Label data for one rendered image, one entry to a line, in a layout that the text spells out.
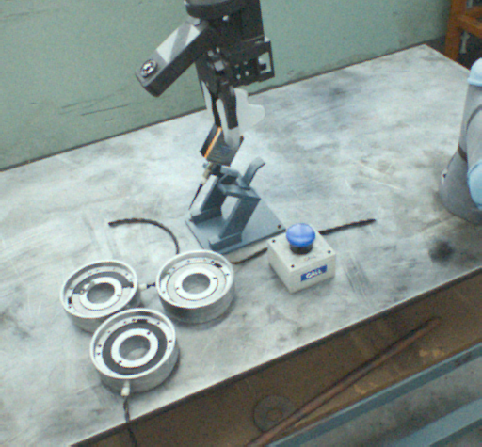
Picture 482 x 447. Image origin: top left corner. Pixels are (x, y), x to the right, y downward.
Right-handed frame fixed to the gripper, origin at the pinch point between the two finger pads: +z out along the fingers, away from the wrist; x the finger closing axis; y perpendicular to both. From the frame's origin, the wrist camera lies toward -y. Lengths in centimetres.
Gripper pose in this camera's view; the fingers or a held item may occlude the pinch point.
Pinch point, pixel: (224, 138)
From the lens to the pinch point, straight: 84.6
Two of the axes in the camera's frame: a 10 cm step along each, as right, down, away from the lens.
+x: -4.3, -5.5, 7.1
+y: 8.9, -3.8, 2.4
